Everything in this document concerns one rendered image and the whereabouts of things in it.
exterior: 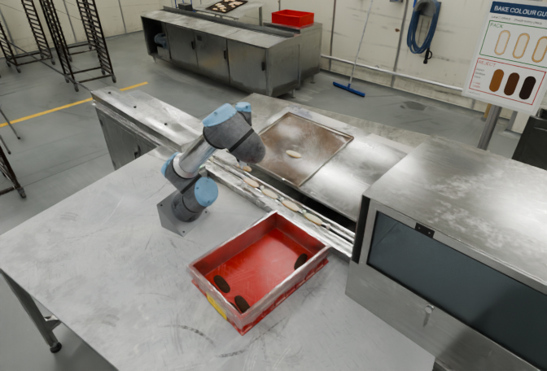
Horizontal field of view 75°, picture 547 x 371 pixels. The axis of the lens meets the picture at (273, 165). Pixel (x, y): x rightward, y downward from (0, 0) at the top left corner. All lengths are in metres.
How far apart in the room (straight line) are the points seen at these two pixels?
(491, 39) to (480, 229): 1.06
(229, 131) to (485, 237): 0.80
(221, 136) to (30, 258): 1.04
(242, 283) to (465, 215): 0.83
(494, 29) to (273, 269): 1.41
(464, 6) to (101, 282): 4.56
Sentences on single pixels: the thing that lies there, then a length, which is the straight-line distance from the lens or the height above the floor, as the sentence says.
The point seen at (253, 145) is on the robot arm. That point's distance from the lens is 1.21.
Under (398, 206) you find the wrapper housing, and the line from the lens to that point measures 1.10.
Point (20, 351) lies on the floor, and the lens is 2.68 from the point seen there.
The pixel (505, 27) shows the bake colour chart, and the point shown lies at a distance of 1.92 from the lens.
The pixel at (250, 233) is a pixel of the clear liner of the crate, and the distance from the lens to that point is 1.55.
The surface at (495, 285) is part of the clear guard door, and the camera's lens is 1.10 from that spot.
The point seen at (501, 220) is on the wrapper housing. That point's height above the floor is 1.30.
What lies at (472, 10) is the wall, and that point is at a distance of 4.97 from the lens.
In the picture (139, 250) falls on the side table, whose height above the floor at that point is 0.82.
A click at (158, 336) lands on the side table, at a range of 1.40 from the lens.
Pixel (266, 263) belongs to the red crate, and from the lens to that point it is 1.52.
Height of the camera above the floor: 1.97
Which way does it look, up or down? 34 degrees down
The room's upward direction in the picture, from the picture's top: 1 degrees counter-clockwise
